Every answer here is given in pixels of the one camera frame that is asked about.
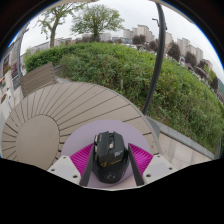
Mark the round leafy tree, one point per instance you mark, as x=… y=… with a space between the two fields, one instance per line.
x=96 y=20

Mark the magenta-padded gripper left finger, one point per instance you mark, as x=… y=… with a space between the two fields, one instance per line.
x=80 y=160

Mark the distant apartment buildings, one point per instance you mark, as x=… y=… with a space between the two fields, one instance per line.
x=186 y=46

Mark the dark curved parasol pole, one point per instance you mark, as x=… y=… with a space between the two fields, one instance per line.
x=156 y=60

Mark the grey slatted outdoor chair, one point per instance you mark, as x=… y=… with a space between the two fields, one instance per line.
x=36 y=78

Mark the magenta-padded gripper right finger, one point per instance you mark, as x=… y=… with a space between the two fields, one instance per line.
x=141 y=159

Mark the black computer mouse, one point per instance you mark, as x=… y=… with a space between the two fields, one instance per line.
x=110 y=156

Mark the tall grey sign pillar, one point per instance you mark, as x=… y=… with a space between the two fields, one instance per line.
x=20 y=50

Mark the thin sparse-leaved tree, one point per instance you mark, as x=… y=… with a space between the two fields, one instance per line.
x=52 y=31

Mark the lilac mouse pad with wrist rest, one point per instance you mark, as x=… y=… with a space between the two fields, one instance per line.
x=83 y=135

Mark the white flower planter box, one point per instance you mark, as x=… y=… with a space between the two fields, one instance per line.
x=3 y=103

